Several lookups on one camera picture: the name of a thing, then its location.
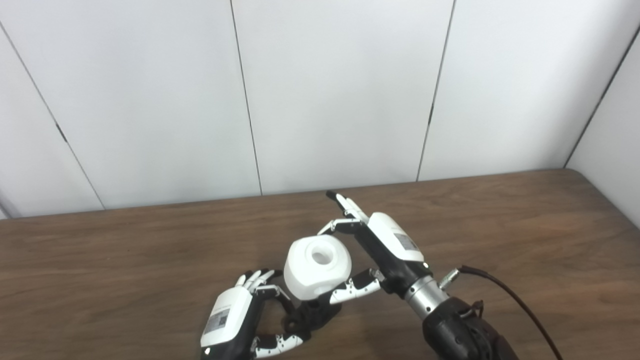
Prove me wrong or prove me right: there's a round white plastic piece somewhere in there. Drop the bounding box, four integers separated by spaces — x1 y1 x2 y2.
283 234 352 301

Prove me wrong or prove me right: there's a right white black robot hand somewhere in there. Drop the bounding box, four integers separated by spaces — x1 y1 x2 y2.
317 190 433 306

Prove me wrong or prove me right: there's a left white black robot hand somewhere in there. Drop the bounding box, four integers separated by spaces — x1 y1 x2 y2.
200 269 307 360

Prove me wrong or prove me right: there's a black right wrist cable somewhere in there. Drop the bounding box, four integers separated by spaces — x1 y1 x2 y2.
439 265 565 360

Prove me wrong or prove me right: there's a black plastic holder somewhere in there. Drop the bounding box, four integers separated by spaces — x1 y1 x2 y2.
282 295 343 343

